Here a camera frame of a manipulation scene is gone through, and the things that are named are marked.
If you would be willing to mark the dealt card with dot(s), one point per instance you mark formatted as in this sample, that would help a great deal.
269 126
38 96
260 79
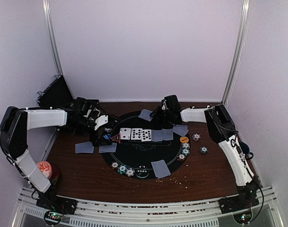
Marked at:
108 148
160 169
176 129

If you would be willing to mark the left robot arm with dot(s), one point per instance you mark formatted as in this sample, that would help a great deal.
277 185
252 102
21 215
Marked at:
21 132

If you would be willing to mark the red chip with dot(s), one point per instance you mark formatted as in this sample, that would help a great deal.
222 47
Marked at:
181 157
114 165

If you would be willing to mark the blue small blind button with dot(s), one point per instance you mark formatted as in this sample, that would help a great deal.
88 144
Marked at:
106 136

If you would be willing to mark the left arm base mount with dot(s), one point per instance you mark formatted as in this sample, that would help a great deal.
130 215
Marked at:
57 211

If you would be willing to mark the grey card deck box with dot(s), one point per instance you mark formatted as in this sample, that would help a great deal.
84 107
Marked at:
146 115

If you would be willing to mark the round black poker mat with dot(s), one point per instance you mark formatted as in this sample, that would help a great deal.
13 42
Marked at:
134 153

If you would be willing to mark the dark blue mug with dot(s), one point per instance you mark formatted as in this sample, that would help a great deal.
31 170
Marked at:
246 150

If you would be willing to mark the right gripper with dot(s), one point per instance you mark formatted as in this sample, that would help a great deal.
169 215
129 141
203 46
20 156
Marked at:
157 115

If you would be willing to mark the black poker set case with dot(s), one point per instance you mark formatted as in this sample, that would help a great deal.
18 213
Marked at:
57 95

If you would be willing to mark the red patterned tin can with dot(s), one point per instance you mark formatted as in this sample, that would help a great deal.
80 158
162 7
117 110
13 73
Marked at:
50 170

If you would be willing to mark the ten of spades card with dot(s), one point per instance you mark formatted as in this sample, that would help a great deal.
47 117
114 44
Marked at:
146 135

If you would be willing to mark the red triangle marker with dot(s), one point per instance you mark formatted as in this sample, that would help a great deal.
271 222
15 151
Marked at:
116 138

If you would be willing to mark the two of spades card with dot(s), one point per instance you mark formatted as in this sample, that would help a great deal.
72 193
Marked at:
125 133

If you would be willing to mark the orange big blind button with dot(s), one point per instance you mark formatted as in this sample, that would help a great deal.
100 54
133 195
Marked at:
184 139

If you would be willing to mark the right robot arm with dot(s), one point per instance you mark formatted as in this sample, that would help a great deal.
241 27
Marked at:
222 131

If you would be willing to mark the face down board card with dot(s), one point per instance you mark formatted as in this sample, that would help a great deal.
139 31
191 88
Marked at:
167 134
157 135

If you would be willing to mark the leftover cards on table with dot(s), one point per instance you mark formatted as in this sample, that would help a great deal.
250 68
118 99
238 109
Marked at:
84 148

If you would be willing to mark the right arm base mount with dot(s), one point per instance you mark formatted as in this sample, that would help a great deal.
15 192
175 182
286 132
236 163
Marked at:
242 214

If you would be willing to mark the green chip stack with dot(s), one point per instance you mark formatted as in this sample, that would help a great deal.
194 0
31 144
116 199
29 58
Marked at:
203 150

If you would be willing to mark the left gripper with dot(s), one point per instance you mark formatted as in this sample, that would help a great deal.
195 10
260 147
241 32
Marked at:
98 142

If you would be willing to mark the aluminium front rail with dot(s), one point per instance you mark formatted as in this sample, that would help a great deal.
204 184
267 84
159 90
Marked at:
203 213

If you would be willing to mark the nine of spades card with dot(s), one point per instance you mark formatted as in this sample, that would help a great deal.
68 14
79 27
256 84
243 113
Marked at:
136 134

